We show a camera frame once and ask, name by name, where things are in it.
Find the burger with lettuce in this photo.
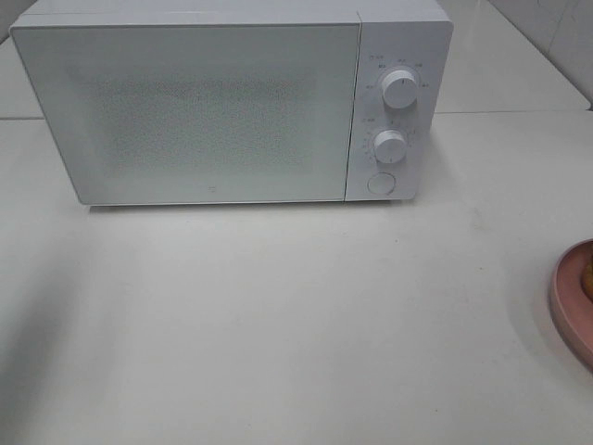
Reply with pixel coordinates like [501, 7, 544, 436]
[581, 261, 593, 301]

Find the lower white dial knob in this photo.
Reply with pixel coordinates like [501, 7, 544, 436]
[372, 130, 408, 164]

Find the round white door button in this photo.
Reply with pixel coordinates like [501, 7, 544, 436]
[367, 172, 397, 196]

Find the pink round plate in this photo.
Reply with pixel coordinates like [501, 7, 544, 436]
[549, 239, 592, 371]

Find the upper white dial knob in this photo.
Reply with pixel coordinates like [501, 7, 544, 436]
[380, 66, 419, 109]

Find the white dial knob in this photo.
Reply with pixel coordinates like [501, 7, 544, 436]
[372, 130, 408, 164]
[380, 66, 419, 109]

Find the white microwave oven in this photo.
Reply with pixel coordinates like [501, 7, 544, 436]
[10, 1, 453, 202]

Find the white microwave door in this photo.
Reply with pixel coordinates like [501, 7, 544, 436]
[13, 24, 359, 205]

